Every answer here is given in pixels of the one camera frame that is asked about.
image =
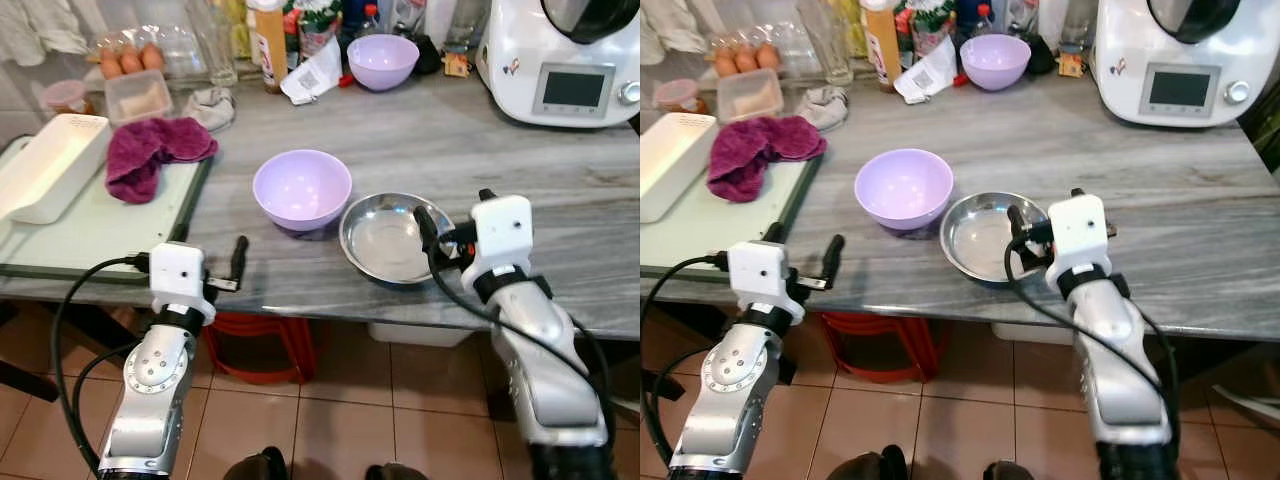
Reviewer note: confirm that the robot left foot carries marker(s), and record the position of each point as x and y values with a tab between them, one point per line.
258	466
868	464

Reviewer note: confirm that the small yellow figure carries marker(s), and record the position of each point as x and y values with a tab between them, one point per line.
1070	65
457	65

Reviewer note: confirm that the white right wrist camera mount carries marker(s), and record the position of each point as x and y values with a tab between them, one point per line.
1080	230
500	235

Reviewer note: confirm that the white hanging cloth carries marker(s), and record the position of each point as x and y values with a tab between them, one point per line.
40	28
665	28

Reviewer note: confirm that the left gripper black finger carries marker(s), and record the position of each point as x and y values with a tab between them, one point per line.
239	260
834	258
775	234

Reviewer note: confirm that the small jar with pink lid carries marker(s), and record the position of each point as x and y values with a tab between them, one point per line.
65	97
680	95

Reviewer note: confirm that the white paper packet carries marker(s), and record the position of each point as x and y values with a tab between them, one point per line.
310	82
923	82

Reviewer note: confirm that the grey crumpled cloth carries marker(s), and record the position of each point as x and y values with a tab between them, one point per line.
822	107
210	107

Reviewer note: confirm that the lilac plastic bowl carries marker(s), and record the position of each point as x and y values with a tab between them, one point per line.
300	188
903	188
995	60
382	60

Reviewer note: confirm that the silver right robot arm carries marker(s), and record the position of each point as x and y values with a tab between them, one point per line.
545	370
1120	370

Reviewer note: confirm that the orange sauce bottle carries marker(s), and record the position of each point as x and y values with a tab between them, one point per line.
269	45
882	45

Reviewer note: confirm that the magenta towel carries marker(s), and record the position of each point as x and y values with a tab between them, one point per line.
745	150
145	150

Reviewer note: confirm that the clear lidded plastic container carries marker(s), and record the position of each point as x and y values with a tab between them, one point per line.
138	97
750	96

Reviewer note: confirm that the clear glass jar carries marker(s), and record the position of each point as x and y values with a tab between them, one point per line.
1077	24
466	25

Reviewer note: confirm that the red plastic stool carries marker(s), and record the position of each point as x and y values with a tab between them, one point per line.
870	345
260	345

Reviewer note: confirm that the green and red snack bag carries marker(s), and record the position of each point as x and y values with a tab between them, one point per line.
318	25
928	22

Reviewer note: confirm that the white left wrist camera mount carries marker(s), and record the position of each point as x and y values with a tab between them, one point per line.
178	272
757	270

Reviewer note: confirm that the tall clear glass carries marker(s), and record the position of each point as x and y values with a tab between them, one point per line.
828	45
212	45

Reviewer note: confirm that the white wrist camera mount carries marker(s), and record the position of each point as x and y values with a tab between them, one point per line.
757	270
1080	230
178	272
500	235

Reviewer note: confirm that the brown egg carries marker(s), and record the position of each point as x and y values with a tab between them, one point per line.
767	55
152	55
726	65
746	60
110	66
131	60

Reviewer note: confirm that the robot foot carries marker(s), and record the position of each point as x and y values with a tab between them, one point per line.
395	472
868	464
1010	471
258	466

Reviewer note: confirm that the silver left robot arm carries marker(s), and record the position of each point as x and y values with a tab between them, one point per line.
725	400
150	400

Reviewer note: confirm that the clear plastic egg carton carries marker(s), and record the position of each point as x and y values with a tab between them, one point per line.
790	42
175	45

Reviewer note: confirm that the white rectangular baking dish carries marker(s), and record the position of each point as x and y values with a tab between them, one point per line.
50	165
670	160

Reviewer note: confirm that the white kitchen machine with display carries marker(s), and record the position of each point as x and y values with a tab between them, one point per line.
520	55
1130	55

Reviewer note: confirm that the pale green cutting board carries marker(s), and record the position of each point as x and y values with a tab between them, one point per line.
720	228
110	230

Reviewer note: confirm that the shallow steel plate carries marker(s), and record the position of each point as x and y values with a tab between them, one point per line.
380	238
975	236

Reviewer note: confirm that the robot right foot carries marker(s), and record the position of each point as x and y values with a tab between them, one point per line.
395	472
1010	471

